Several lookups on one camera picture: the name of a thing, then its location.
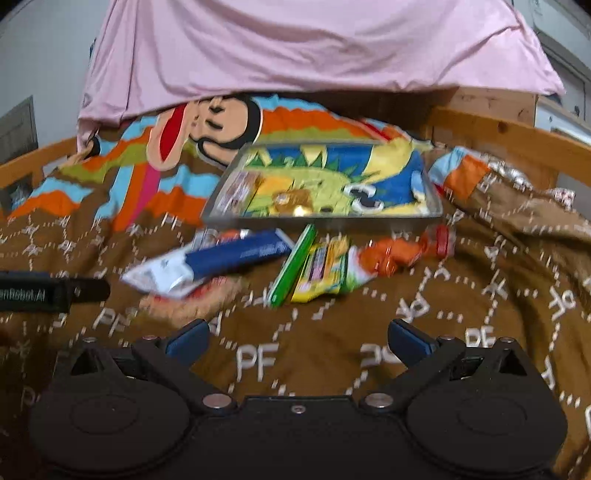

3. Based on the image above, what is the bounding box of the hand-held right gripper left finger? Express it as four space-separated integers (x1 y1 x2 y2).
58 318 238 414

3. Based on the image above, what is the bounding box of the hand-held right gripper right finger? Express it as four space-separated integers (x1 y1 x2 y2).
360 318 539 411

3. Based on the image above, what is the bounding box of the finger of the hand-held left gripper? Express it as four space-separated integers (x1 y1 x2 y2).
69 276 112 304

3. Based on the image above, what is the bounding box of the yellow snack packet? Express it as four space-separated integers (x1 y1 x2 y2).
290 235 365 303

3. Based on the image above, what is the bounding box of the green stick snack packet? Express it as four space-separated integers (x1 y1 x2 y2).
267 224 318 309

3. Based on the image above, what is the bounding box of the clear plastic tray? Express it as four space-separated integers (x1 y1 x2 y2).
201 141 444 232

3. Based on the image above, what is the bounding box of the white red-label snack packet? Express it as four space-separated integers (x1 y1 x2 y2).
139 291 218 324

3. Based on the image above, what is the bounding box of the orange snack packet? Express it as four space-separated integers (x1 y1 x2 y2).
358 225 458 278

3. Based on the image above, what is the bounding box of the blue and white snack packet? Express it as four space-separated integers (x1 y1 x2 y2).
121 228 296 298

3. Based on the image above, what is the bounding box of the printed blanket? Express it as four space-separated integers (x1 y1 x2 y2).
0 92 591 480

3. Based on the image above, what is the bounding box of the clear jerky packet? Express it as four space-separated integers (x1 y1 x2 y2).
191 228 250 247

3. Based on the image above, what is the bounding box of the brown striped snack packet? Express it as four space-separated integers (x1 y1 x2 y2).
215 171 264 215

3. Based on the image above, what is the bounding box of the orange cracker packet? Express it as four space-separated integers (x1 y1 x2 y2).
270 187 319 217

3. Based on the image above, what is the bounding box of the dinosaur print cloth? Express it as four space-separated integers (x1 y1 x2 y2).
240 141 435 217

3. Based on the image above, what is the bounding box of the silver foil bag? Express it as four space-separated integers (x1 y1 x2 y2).
487 159 575 208

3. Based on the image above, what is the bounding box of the wooden cabinet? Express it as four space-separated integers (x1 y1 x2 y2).
431 87 539 127

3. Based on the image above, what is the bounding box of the white cabinet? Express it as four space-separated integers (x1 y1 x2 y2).
536 92 591 144

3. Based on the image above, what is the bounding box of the pink bed sheet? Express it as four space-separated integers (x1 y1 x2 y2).
78 0 566 153

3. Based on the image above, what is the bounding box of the wooden bed frame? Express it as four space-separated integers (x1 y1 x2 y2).
0 106 591 208

